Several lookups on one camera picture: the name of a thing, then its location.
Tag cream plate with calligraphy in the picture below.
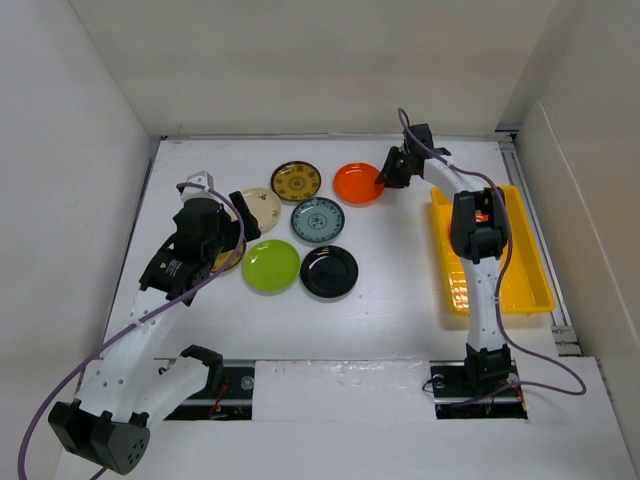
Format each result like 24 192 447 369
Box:
241 187 282 233

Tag orange plate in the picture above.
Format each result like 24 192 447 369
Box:
333 162 385 205

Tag green plate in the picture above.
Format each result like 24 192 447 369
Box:
242 239 301 294

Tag yellow patterned plate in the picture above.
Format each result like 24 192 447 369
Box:
211 242 246 274
270 161 322 203

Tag blue patterned plate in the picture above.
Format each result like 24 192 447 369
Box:
290 197 346 243

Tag black plate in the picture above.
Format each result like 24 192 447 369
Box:
299 245 359 299

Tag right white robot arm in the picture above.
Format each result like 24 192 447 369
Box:
376 124 511 396

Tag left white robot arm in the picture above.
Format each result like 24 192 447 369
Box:
48 183 261 475

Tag yellow plastic bin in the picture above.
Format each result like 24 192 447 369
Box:
431 185 555 316

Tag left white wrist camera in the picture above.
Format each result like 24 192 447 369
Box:
185 171 214 191

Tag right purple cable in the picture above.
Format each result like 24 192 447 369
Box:
397 107 587 409

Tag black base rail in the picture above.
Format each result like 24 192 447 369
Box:
168 359 528 422

